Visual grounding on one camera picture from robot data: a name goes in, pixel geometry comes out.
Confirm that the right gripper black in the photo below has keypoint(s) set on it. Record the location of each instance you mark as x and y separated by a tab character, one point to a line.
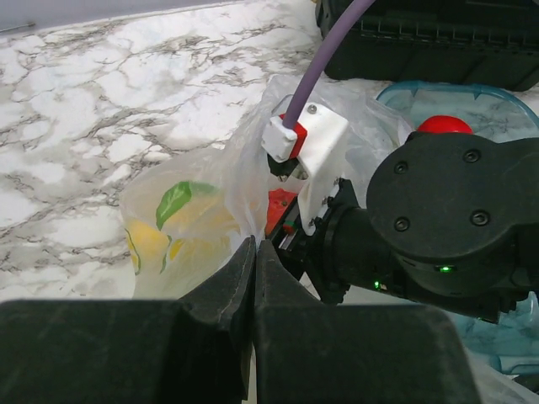
451	220

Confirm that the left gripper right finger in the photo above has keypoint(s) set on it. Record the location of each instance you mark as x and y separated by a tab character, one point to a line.
309	352

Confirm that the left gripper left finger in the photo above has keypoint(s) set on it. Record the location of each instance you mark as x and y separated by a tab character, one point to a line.
195	349

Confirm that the red fake fruit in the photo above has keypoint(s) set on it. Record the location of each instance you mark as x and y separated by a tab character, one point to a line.
441	124

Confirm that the yellow fake fruit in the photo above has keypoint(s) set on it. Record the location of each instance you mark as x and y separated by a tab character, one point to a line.
192	245

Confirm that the translucent printed plastic bag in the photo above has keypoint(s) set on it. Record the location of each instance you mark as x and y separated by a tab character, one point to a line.
239	173

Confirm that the fake peach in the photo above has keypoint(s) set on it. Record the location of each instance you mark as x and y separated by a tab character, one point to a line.
279	201

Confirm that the black toolbox red handle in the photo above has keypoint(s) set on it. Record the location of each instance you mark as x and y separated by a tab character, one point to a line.
493	43

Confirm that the green handled screwdriver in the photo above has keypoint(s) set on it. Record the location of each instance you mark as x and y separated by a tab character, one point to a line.
19	27

